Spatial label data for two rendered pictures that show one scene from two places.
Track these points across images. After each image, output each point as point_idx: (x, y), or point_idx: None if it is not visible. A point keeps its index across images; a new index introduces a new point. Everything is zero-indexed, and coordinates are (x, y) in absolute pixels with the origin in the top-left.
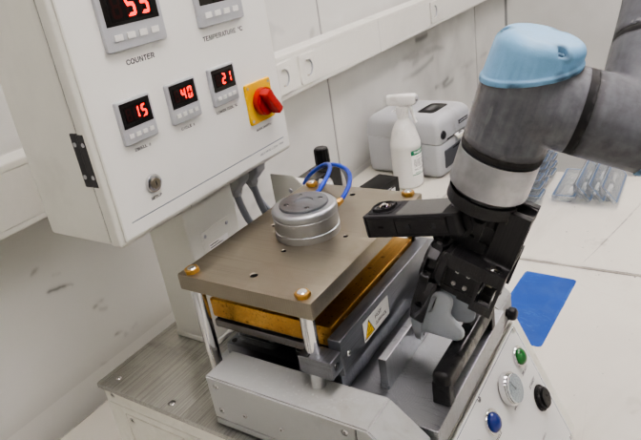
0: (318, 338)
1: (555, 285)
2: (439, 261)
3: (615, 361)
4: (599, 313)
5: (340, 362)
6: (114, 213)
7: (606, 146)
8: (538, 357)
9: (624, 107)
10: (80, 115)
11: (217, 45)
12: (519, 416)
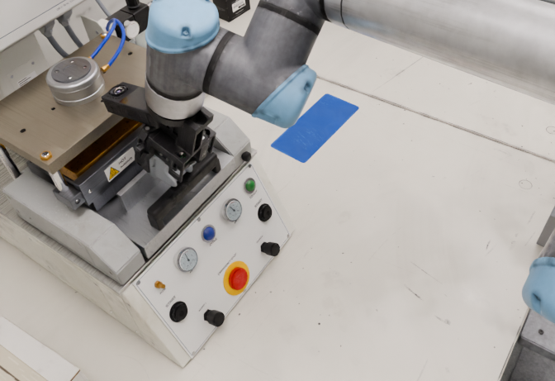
0: (64, 182)
1: (341, 110)
2: (147, 140)
3: (350, 181)
4: (361, 140)
5: (81, 197)
6: None
7: (225, 99)
8: (298, 171)
9: (233, 76)
10: None
11: None
12: (238, 226)
